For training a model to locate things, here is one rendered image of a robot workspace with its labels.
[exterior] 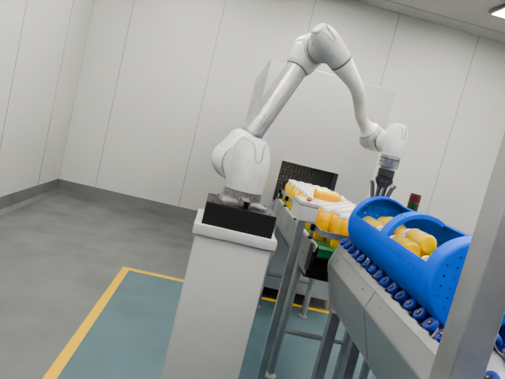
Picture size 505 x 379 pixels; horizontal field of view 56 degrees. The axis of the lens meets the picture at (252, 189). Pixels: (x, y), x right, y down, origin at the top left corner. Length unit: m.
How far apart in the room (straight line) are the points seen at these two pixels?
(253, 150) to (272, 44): 4.81
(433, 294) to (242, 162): 0.83
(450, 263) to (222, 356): 0.95
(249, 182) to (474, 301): 1.14
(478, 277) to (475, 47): 6.62
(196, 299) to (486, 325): 1.20
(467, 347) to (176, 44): 6.01
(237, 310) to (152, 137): 4.86
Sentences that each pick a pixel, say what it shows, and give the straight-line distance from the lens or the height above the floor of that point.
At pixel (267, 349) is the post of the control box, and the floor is 0.26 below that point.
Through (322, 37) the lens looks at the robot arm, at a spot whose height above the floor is 1.81.
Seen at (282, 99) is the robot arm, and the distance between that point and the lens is 2.10.
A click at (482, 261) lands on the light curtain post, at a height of 1.26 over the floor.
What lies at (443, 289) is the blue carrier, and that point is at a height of 1.07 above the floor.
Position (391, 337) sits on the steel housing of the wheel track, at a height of 0.85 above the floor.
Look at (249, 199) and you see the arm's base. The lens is 1.82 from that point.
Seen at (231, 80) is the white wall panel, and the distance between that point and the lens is 6.48.
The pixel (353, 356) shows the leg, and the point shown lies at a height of 0.44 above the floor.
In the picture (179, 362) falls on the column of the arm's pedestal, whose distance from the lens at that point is 1.96.
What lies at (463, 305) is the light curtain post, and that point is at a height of 1.18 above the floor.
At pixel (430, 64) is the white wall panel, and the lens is 7.09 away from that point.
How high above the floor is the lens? 1.37
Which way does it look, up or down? 7 degrees down
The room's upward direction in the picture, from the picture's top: 14 degrees clockwise
